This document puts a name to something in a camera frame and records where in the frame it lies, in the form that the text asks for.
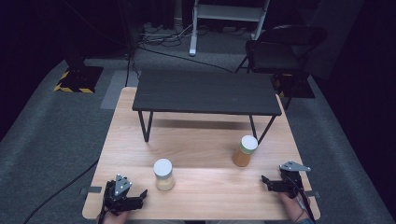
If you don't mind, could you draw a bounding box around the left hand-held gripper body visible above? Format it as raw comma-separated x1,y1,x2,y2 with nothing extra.
103,174,145,217

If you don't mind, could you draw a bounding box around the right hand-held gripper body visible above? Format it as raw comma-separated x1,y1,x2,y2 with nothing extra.
278,160,312,200

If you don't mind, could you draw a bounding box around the person's left hand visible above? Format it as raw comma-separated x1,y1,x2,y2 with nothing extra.
96,210,132,224

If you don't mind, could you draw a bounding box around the person's right hand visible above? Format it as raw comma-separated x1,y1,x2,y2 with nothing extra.
277,191,310,224

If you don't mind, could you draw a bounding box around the pale jar with white lid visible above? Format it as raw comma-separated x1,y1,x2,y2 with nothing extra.
152,158,177,192

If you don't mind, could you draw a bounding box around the orange jar with white lid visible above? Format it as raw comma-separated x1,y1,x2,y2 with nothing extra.
232,134,260,168

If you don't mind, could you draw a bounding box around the black base with hazard tape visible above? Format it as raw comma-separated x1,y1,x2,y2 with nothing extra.
270,72,316,100
52,55,105,94

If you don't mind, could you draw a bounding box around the black shelf riser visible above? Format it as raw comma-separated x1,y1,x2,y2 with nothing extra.
131,68,283,144

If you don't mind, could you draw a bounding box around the black folding chair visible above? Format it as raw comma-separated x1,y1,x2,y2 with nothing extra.
234,24,329,112

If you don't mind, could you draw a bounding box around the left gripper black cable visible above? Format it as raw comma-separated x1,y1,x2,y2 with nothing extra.
98,202,108,224

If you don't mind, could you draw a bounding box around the black floor cable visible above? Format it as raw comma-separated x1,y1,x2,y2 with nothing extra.
21,158,101,224
136,46,235,74

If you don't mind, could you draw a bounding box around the bundle of floor cables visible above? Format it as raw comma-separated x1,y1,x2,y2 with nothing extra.
139,21,194,49

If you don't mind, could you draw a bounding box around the white metal stand frame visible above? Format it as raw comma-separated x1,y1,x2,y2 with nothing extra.
188,0,272,57

